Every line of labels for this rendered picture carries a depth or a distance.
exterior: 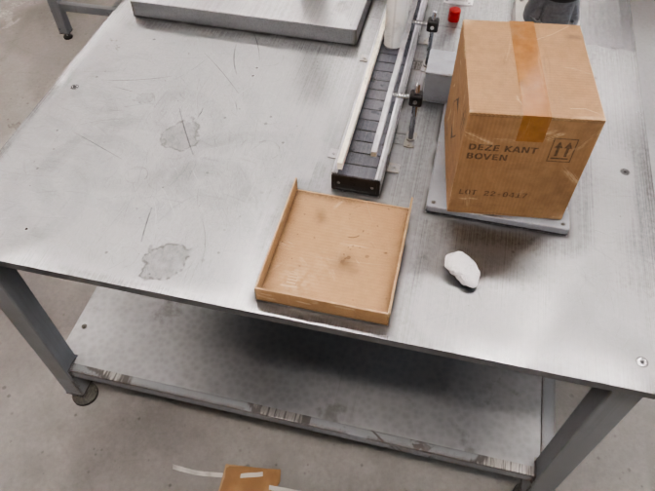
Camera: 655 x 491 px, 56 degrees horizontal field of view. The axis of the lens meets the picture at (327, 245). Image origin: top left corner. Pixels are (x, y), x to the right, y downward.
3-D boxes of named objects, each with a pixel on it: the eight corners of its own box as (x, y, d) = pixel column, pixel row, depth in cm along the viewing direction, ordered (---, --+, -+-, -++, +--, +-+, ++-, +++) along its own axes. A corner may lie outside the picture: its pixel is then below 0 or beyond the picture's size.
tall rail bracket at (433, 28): (405, 59, 167) (412, 4, 154) (433, 63, 166) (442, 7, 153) (404, 67, 165) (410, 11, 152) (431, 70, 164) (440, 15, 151)
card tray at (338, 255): (295, 189, 137) (294, 176, 134) (411, 209, 134) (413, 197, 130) (255, 299, 119) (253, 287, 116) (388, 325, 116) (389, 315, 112)
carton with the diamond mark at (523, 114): (443, 119, 149) (462, 18, 128) (544, 125, 147) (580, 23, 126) (446, 211, 130) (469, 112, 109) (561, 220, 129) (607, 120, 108)
